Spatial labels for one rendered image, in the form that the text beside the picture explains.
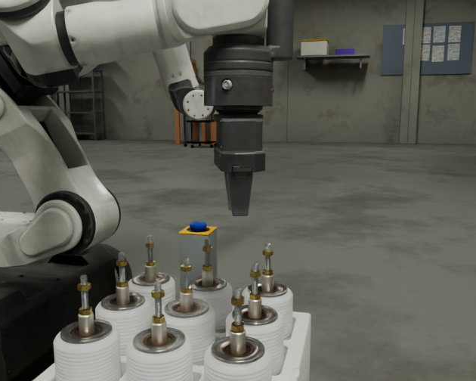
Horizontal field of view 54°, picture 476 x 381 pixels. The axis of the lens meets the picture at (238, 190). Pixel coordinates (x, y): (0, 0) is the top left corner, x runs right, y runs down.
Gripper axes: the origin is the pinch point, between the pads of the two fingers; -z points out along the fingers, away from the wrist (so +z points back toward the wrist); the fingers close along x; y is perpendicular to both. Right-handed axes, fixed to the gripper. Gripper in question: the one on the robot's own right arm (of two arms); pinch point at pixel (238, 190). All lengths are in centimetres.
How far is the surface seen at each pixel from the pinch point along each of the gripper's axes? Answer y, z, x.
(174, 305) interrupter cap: 8.5, -22.5, 16.6
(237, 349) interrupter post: 0.1, -22.0, -1.1
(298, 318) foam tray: -15.6, -29.8, 23.8
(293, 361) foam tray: -10.4, -29.7, 8.1
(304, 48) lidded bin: -248, 132, 849
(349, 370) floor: -31, -48, 34
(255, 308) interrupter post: -4.2, -20.9, 9.8
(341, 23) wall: -331, 186, 877
